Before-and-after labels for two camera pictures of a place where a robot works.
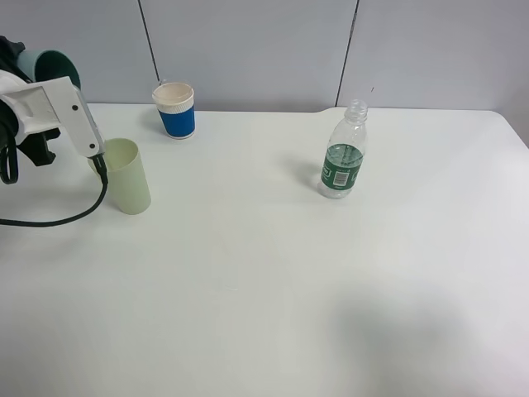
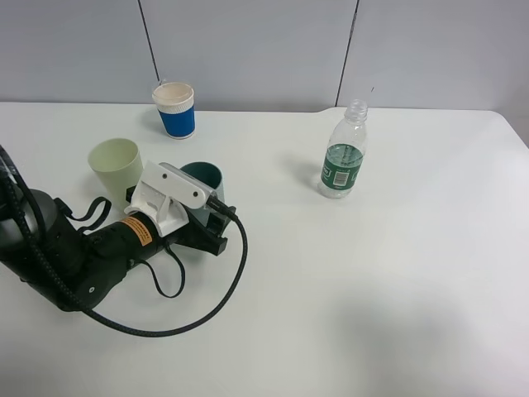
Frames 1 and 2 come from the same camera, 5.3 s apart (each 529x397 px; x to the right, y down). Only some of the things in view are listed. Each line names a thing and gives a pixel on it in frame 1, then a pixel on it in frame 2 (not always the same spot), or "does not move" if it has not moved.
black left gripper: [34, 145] → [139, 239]
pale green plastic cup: [126, 180] does not move
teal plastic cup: [43, 64] → [210, 176]
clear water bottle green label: [344, 160] does not move
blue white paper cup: [175, 105] does not move
